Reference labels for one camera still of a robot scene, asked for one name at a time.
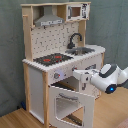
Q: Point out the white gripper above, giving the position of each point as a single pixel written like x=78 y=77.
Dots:
x=84 y=76

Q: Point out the white oven door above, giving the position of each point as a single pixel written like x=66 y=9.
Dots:
x=63 y=102

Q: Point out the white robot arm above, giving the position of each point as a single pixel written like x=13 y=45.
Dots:
x=107 y=79

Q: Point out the wooden toy kitchen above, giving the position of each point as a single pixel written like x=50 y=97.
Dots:
x=54 y=38

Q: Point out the white cabinet door with dispenser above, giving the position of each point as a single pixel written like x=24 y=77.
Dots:
x=93 y=65

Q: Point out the grey toy sink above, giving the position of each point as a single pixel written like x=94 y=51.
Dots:
x=79 y=51

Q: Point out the left red stove knob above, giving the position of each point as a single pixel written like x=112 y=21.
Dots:
x=56 y=75

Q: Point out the black toy faucet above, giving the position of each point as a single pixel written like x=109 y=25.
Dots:
x=71 y=43

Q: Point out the black toy stovetop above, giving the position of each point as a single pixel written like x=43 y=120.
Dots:
x=52 y=59

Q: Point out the grey backdrop curtain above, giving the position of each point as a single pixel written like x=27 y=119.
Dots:
x=107 y=27

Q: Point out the white toy microwave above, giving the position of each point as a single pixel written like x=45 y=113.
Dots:
x=78 y=12

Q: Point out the grey range hood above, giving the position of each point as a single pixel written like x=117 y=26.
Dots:
x=48 y=18

